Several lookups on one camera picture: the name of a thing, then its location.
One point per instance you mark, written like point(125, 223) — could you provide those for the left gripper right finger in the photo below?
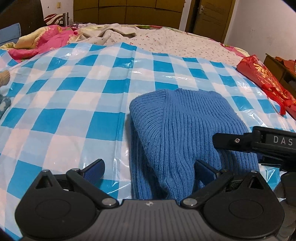
point(214, 182)

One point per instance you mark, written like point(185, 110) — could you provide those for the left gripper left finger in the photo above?
point(84, 180)

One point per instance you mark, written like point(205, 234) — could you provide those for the blue striped knit sweater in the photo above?
point(172, 129)

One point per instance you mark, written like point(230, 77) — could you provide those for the wooden side cabinet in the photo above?
point(283, 70)

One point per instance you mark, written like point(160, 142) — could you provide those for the blue white checkered plastic sheet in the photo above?
point(69, 107)

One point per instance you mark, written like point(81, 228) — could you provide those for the red gift bag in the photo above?
point(258, 73)

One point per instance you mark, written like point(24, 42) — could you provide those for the teal folded garment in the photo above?
point(5, 103)

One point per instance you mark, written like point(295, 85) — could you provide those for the beige brown striped folded garment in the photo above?
point(4, 78)

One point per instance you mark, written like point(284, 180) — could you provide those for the white floral bed sheet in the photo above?
point(183, 44)

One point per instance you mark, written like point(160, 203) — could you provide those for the brown wooden door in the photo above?
point(210, 18)

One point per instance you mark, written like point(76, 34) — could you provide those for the pink yellow floral quilt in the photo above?
point(40, 41)

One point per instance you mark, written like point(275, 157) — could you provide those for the beige crumpled cloth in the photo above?
point(106, 34)

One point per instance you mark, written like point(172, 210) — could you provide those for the blue pillow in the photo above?
point(10, 34)

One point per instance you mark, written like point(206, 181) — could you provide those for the red white striped cloth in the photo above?
point(57, 19)

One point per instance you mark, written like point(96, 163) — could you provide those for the brown wooden wardrobe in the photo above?
point(130, 12)

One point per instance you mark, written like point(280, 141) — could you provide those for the dark wooden headboard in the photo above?
point(28, 13)

